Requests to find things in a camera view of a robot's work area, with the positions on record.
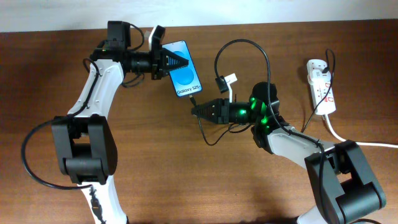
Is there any blue screen Galaxy smartphone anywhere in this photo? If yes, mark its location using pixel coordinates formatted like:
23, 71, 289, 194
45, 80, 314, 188
163, 40, 202, 98

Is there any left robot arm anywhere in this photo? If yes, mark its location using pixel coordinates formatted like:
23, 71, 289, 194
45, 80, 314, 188
51, 21, 188, 223

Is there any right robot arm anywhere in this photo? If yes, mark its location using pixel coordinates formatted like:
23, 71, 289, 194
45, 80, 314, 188
191, 82, 386, 224

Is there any white power strip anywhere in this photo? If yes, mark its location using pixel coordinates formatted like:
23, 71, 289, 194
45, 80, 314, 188
307, 59, 336, 116

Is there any white power strip cord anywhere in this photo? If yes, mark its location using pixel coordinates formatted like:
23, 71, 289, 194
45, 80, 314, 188
324, 114, 398, 149

